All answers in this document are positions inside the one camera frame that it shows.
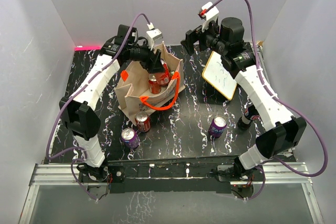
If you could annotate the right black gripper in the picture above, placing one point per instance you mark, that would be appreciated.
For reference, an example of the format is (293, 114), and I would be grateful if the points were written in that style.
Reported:
(191, 37)

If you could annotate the canvas bag with orange handles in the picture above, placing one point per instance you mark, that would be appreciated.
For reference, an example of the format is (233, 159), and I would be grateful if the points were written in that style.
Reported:
(135, 92)

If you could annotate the pink marker pen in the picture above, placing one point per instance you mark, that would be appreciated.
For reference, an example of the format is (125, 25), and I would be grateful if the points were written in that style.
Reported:
(84, 48)

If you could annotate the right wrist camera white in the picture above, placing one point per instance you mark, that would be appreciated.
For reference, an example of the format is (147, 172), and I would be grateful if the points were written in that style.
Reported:
(208, 14)

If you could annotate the red coke can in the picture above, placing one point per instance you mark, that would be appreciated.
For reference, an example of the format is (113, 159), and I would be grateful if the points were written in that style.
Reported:
(143, 121)
(164, 78)
(154, 83)

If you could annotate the purple fanta can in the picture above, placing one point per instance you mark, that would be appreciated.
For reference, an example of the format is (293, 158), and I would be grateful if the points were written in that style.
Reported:
(217, 126)
(130, 138)

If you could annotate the purple Fanta can front right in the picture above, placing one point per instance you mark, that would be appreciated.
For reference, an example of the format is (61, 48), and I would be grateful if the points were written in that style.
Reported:
(217, 126)

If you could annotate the dark Pepsi bottle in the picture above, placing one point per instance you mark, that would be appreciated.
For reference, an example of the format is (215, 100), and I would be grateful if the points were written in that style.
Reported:
(250, 115)

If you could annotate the purple Fanta can front left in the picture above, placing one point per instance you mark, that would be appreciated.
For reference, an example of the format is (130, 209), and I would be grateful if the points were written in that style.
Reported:
(130, 138)

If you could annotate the small whiteboard with orange frame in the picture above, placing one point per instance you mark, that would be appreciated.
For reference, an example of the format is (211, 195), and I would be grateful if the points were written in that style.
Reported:
(218, 77)

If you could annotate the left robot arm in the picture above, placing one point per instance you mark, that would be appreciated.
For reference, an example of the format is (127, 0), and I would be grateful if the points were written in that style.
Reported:
(78, 110)

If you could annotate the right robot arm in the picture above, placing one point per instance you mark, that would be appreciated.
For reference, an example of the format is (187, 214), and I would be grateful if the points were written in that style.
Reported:
(283, 130)

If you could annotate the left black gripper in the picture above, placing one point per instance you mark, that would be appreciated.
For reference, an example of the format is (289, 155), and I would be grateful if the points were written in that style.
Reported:
(154, 64)

